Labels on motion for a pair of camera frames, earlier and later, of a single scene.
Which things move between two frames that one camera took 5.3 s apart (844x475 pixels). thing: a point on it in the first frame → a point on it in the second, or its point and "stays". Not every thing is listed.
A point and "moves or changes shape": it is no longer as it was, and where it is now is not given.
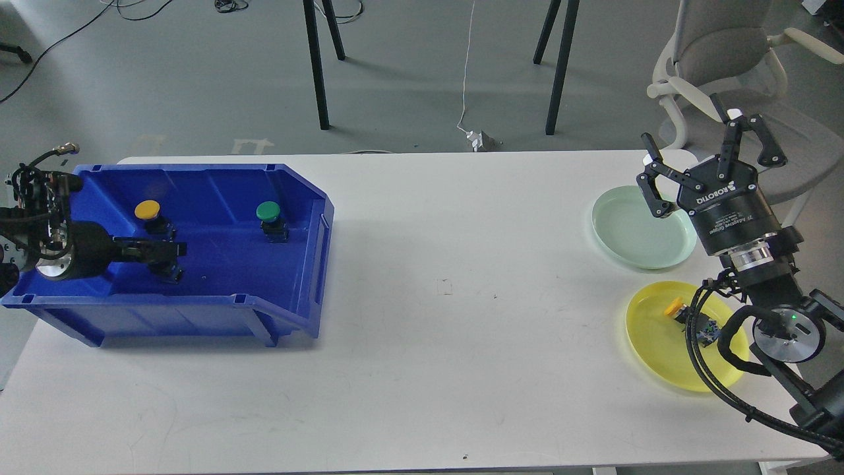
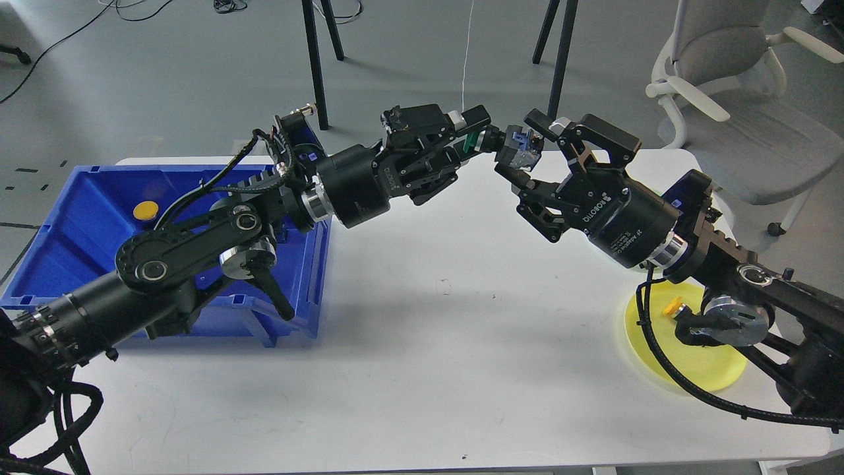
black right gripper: x=727 y=212 → x=626 y=220
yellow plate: x=659 y=344 stays
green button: x=161 y=268 moves or changes shape
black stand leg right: x=561 y=65 stays
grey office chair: x=728 y=49 stays
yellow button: x=155 y=225 stays
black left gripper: x=94 y=249 → x=357 y=184
